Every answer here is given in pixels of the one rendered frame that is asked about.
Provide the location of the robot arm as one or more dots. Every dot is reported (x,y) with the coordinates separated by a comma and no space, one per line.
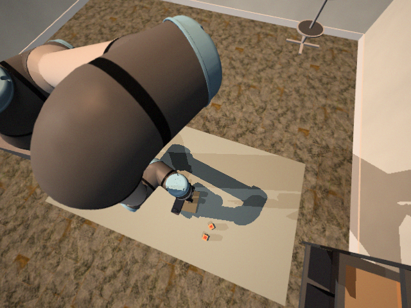
(95,117)

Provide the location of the orange mat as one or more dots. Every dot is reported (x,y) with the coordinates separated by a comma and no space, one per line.
(191,207)

